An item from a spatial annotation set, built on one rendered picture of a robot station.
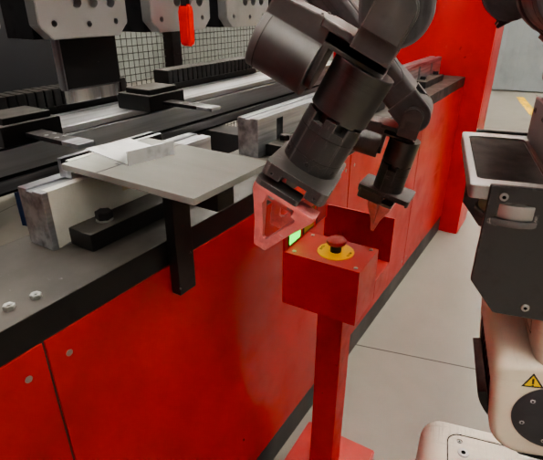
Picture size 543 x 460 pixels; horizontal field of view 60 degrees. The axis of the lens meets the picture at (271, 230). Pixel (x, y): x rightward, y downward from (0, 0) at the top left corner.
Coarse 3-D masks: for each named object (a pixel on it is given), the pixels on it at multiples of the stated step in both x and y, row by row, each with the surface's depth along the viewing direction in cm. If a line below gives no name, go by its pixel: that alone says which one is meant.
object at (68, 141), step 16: (0, 112) 88; (16, 112) 88; (32, 112) 88; (48, 112) 90; (0, 128) 82; (16, 128) 85; (32, 128) 87; (48, 128) 90; (0, 144) 84; (16, 144) 85; (64, 144) 81; (80, 144) 79
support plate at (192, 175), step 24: (72, 168) 70; (96, 168) 69; (120, 168) 69; (144, 168) 69; (168, 168) 69; (192, 168) 69; (216, 168) 69; (240, 168) 69; (144, 192) 63; (168, 192) 61; (192, 192) 61; (216, 192) 62
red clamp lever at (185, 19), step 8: (184, 0) 77; (184, 8) 77; (192, 8) 78; (184, 16) 78; (192, 16) 78; (184, 24) 78; (192, 24) 79; (184, 32) 79; (192, 32) 79; (184, 40) 80; (192, 40) 80
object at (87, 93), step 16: (64, 48) 68; (80, 48) 70; (96, 48) 73; (112, 48) 75; (64, 64) 69; (80, 64) 71; (96, 64) 73; (112, 64) 76; (64, 80) 70; (80, 80) 72; (96, 80) 74; (112, 80) 77; (80, 96) 73; (96, 96) 76
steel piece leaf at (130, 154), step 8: (136, 144) 80; (144, 144) 80; (160, 144) 73; (168, 144) 74; (96, 152) 76; (104, 152) 76; (112, 152) 76; (120, 152) 76; (128, 152) 70; (136, 152) 71; (144, 152) 72; (152, 152) 73; (160, 152) 74; (168, 152) 75; (120, 160) 72; (128, 160) 70; (136, 160) 71; (144, 160) 72
